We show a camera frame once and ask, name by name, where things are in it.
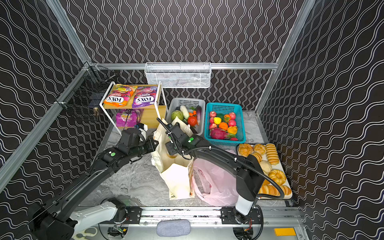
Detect white wire mesh wall basket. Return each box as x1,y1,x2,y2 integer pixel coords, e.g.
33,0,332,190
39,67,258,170
144,62,212,89

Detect white handled scissors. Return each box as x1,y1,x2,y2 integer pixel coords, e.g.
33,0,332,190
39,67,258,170
72,227,99,240

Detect grey white plastic basket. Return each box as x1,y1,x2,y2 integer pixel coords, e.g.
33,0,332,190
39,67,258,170
166,98,206,135

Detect magenta Lot 100 candy bag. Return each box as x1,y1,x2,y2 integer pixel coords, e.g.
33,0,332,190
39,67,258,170
116,109,144,128

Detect pink plastic bag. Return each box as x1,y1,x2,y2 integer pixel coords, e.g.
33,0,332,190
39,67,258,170
192,159,239,207

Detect purple Fox's candy bag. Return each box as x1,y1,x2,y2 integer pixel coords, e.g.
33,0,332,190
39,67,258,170
132,86,158,109

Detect yellow lemon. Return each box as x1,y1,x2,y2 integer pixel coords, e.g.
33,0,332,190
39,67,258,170
214,117,222,125

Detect grey foam pad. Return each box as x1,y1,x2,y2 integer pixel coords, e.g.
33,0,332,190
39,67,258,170
156,220,191,237

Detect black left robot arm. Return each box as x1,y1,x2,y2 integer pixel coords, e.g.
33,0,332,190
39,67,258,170
28,128,159,240

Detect pink dragon fruit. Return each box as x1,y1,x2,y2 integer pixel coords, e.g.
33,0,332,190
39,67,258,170
210,128,234,140

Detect tray of breads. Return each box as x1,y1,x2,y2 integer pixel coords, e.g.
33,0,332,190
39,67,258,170
237,143,293,200

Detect orange mandarin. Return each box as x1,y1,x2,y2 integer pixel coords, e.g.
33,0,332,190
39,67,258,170
218,122,229,131

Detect white radish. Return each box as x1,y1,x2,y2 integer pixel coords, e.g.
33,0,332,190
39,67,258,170
180,106,190,120

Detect green cabbage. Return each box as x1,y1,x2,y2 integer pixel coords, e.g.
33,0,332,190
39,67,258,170
171,110,184,121

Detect cream canvas tote bag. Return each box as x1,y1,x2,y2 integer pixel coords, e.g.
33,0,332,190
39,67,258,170
151,125,195,200

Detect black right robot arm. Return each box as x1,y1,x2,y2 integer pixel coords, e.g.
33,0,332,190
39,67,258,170
157,118,285,224

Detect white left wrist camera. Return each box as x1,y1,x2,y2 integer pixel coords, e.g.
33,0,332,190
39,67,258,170
134,123,148,139

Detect aluminium linear rail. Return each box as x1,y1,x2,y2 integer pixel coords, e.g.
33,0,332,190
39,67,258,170
117,207,302,228

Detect teal plastic basket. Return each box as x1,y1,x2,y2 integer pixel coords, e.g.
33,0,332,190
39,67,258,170
204,103,246,146

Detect purple eggplant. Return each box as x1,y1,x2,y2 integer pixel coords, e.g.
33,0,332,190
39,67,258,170
196,106,202,125

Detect orange Fox's candy bag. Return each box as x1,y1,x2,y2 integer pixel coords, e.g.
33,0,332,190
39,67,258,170
103,84,138,108

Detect red tomato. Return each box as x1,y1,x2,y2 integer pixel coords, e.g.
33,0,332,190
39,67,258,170
188,116,198,127

